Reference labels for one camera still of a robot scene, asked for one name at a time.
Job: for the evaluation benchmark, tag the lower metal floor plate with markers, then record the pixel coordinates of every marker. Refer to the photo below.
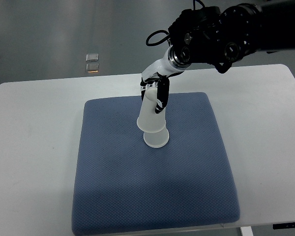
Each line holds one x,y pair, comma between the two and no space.
92,67

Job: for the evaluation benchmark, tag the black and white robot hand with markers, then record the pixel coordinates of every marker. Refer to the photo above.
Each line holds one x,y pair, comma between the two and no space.
158,73

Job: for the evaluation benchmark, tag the metal floor plate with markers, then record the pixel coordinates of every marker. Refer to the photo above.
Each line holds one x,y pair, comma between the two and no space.
92,57
92,67

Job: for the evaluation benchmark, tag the black table control panel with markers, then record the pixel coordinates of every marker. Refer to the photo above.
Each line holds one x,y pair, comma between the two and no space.
290,225

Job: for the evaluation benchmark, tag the white paper cup carried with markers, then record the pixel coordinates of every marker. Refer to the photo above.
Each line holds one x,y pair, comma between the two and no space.
148,120

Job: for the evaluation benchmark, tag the white table leg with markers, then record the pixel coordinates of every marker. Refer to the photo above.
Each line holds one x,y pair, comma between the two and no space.
246,231

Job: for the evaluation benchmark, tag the upper metal floor plate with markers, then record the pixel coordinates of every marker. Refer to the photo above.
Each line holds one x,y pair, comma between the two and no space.
92,57

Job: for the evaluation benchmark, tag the blue quilted cushion mat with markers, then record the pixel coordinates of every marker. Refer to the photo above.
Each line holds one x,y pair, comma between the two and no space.
123,185

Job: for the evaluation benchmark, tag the white paper cup on mat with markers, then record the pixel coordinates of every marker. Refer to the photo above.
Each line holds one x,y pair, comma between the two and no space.
158,139

